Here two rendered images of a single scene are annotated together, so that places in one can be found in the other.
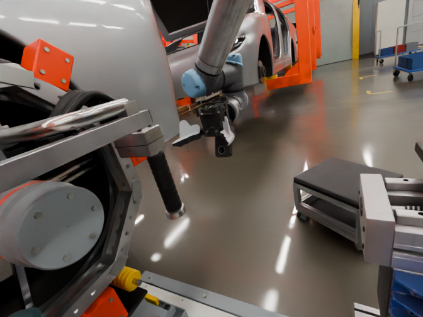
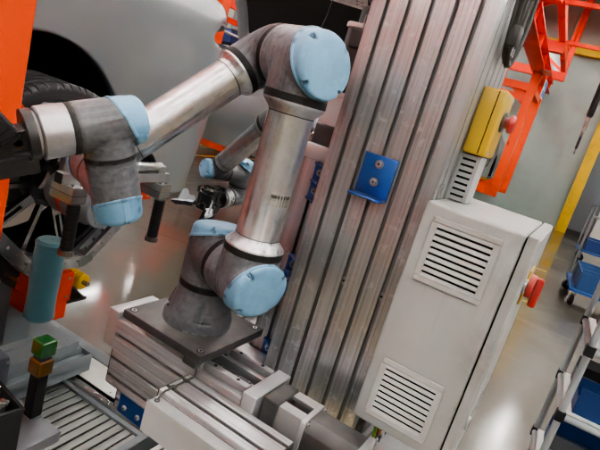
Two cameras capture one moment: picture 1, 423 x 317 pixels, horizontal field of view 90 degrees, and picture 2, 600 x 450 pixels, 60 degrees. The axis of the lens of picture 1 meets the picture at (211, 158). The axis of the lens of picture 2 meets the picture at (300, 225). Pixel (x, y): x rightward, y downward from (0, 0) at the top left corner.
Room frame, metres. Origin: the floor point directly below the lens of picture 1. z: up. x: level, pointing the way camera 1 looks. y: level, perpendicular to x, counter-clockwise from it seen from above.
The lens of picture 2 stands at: (-1.30, -0.14, 1.35)
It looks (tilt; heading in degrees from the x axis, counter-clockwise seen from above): 14 degrees down; 352
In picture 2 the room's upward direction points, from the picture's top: 16 degrees clockwise
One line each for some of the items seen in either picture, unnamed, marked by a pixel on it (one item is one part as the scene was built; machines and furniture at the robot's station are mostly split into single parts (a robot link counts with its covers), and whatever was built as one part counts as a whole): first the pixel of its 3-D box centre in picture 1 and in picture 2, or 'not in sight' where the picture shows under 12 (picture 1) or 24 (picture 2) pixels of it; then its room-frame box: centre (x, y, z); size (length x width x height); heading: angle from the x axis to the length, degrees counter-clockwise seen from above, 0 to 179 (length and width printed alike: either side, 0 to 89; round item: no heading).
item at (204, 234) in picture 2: not in sight; (215, 251); (-0.23, -0.12, 0.98); 0.13 x 0.12 x 0.14; 32
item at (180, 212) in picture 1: (165, 183); (155, 219); (0.41, 0.11, 0.83); 0.04 x 0.04 x 0.16
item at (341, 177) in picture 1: (344, 200); not in sight; (0.98, -0.68, 0.17); 0.43 x 0.36 x 0.34; 22
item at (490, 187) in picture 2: (308, 24); (500, 132); (8.75, -4.75, 1.75); 0.68 x 0.16 x 2.45; 58
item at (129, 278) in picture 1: (107, 271); (60, 269); (0.54, 0.42, 0.51); 0.29 x 0.06 x 0.06; 58
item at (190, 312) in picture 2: not in sight; (202, 299); (-0.23, -0.12, 0.87); 0.15 x 0.15 x 0.10
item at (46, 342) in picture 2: not in sight; (44, 346); (-0.18, 0.20, 0.64); 0.04 x 0.04 x 0.04; 58
